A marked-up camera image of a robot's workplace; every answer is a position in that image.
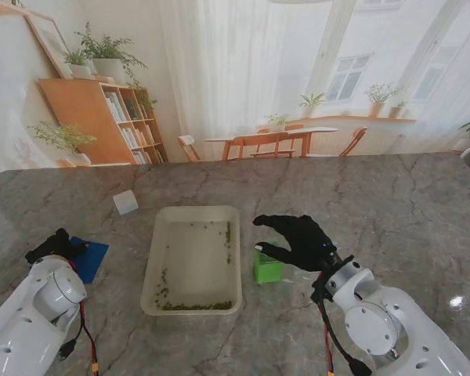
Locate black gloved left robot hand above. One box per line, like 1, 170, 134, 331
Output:
25, 228, 89, 266

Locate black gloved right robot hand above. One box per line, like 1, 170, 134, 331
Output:
252, 214, 338, 272

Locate blue plastic scraper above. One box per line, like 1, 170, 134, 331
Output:
68, 236, 110, 285

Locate clear bottle with green base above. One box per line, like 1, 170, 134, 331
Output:
252, 241, 286, 284

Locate white square bottle cap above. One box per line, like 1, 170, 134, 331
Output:
112, 190, 139, 215

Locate cream plastic baking tray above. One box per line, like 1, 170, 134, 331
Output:
139, 205, 244, 316

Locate scattered green beans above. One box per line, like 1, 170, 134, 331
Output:
154, 221, 234, 312

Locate printed room backdrop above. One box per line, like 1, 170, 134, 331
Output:
0, 0, 470, 169

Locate red black left arm cable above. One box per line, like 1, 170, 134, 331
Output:
58, 258, 101, 376

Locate red black arm cable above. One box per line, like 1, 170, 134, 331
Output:
315, 273, 373, 376
58, 258, 101, 376

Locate red black right arm cable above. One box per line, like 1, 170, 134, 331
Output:
315, 273, 373, 376

